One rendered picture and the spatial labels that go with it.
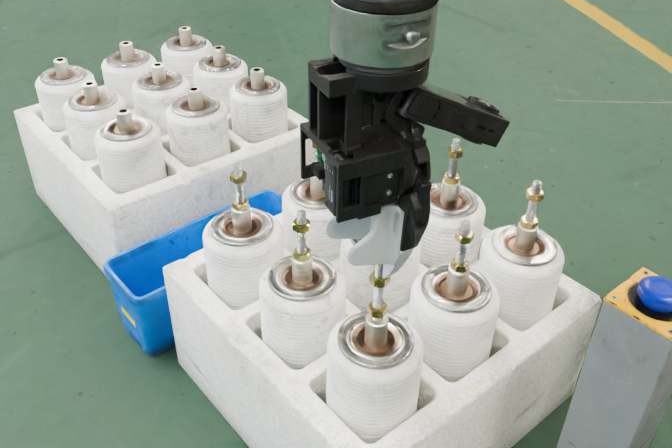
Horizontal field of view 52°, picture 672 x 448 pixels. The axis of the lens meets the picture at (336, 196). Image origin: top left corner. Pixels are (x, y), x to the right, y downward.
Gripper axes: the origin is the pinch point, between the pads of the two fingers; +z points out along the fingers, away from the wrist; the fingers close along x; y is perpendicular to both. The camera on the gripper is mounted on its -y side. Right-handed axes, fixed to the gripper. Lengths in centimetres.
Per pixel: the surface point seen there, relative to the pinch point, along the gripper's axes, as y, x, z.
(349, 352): 4.1, 0.6, 9.7
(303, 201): -2.1, -24.4, 9.8
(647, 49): -136, -86, 35
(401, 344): -0.9, 1.9, 9.7
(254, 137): -6, -55, 17
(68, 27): 11, -169, 35
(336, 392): 5.6, 1.0, 14.4
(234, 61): -8, -69, 10
